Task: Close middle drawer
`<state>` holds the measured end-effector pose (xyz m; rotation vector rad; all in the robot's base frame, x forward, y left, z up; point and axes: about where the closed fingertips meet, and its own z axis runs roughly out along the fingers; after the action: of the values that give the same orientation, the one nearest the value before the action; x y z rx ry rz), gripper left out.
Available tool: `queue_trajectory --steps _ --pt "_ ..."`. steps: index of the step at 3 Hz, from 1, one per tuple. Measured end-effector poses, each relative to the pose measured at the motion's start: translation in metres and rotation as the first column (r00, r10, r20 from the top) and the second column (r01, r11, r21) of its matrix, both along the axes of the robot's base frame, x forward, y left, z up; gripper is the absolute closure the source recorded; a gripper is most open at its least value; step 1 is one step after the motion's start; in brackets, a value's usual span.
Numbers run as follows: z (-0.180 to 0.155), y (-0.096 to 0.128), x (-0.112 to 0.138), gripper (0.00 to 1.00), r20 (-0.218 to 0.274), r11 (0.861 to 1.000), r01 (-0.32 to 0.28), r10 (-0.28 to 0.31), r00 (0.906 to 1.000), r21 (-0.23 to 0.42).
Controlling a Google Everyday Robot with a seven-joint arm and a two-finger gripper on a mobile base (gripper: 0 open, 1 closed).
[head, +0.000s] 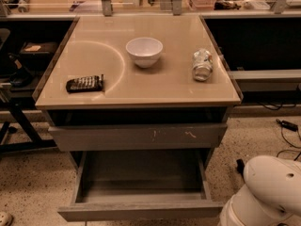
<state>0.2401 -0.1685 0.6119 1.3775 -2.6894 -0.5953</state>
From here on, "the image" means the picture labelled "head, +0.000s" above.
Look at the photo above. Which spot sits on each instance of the grey drawer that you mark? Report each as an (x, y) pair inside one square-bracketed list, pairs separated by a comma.
[(133, 185), (138, 136)]

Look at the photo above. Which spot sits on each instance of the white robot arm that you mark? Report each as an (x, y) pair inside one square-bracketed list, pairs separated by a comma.
[(271, 193)]

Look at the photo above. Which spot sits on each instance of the grey drawer cabinet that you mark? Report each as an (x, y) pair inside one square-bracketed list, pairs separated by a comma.
[(165, 93)]

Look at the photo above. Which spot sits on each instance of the grey top drawer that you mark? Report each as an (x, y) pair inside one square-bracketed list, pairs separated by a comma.
[(138, 136)]

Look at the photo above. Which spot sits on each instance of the white ceramic bowl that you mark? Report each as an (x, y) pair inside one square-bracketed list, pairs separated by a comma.
[(144, 51)]

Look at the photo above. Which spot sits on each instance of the black calculator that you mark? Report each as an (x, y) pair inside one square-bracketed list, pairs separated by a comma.
[(85, 84)]

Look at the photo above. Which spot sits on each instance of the clear glass jar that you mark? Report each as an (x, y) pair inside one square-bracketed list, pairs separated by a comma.
[(202, 66)]

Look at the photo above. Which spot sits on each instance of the black metal floor stand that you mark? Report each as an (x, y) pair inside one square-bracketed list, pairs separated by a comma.
[(240, 166)]

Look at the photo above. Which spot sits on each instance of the dark box on shelf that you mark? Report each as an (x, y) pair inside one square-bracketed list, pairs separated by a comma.
[(38, 50)]

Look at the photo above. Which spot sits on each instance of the black power adapter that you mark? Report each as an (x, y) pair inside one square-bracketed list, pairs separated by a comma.
[(287, 125)]

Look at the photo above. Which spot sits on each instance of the white shoe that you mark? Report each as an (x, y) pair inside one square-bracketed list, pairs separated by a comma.
[(5, 219)]

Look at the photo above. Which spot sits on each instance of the black metal frame left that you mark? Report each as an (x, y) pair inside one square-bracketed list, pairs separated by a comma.
[(35, 141)]

